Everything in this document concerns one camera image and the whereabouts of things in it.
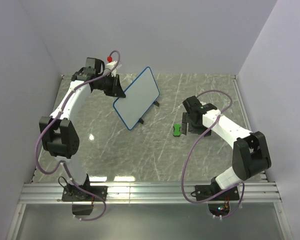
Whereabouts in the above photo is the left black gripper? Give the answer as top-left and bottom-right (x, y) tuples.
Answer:
(94, 73), (126, 98)

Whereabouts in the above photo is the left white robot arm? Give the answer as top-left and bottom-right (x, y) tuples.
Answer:
(39, 56), (126, 202)

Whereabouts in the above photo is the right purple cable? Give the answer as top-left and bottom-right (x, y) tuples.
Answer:
(181, 89), (245, 220)

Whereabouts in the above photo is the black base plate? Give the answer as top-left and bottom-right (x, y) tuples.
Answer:
(61, 185), (108, 202)
(190, 185), (240, 201)

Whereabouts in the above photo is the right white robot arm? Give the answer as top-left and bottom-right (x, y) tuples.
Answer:
(182, 95), (272, 200)

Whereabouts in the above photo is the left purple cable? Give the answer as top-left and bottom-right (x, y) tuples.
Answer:
(34, 50), (108, 221)

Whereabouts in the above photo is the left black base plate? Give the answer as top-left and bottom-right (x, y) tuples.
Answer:
(61, 185), (108, 202)

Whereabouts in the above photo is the aluminium rail frame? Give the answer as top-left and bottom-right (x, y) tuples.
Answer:
(7, 74), (293, 240)

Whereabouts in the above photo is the green whiteboard eraser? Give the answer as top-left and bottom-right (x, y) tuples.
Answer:
(173, 123), (182, 137)

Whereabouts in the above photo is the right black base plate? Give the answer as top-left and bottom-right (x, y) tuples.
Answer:
(190, 185), (240, 201)

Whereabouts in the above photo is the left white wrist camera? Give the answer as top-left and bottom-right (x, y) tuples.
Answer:
(103, 56), (122, 77)

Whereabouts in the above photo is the blue framed whiteboard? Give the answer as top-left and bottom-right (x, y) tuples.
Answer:
(113, 66), (160, 131)

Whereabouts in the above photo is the purple cable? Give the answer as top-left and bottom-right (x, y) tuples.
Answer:
(181, 89), (245, 220)
(34, 50), (108, 221)

